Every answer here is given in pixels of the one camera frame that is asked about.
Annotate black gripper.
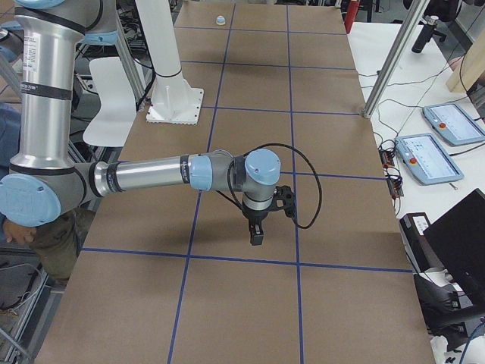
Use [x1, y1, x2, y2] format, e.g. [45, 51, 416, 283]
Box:
[242, 206, 271, 246]

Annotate small blue white bell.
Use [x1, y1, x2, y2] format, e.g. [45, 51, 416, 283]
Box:
[215, 15, 227, 27]

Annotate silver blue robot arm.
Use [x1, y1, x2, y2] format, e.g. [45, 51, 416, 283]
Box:
[1, 1, 280, 245]

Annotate person hand at table edge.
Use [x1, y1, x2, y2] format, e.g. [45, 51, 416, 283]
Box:
[2, 219, 37, 245]

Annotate orange black electronics board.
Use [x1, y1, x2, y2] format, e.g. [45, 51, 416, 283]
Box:
[379, 149, 404, 200]

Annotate black box with white label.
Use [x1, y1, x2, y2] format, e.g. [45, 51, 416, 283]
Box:
[399, 212, 443, 273]

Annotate white plastic chair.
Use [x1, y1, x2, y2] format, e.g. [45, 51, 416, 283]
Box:
[83, 57, 137, 147]

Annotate near blue teach pendant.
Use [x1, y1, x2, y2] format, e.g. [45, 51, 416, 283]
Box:
[395, 133, 464, 185]

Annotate blue teach pendant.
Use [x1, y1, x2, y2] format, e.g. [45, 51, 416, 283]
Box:
[422, 103, 484, 146]
[395, 133, 464, 185]

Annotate black laptop monitor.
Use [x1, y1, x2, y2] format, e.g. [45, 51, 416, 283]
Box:
[424, 188, 484, 304]

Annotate far blue teach pendant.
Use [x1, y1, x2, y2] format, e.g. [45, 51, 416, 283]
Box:
[422, 103, 484, 146]

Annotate red cylinder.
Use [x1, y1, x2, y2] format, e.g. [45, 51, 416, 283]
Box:
[344, 0, 360, 34]

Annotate black cylindrical bottle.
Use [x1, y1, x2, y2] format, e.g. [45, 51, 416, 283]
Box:
[411, 15, 439, 53]

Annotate wooden board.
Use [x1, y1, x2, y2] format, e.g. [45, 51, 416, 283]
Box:
[446, 30, 485, 93]

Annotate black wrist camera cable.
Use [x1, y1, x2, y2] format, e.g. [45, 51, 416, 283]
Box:
[217, 143, 324, 230]

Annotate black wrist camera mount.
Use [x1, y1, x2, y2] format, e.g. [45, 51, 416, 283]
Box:
[271, 185, 296, 221]

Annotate white pedestal column with base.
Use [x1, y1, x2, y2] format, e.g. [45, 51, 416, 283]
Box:
[136, 0, 204, 125]

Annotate aluminium frame post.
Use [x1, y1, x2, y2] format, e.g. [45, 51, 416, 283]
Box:
[361, 0, 430, 119]

